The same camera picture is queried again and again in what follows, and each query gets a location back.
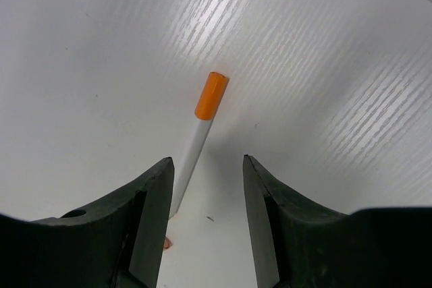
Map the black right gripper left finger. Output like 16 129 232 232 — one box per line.
1 157 174 287

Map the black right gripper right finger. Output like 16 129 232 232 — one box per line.
242 155 431 287

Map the orange-capped white pen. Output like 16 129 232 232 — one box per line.
169 71 229 218

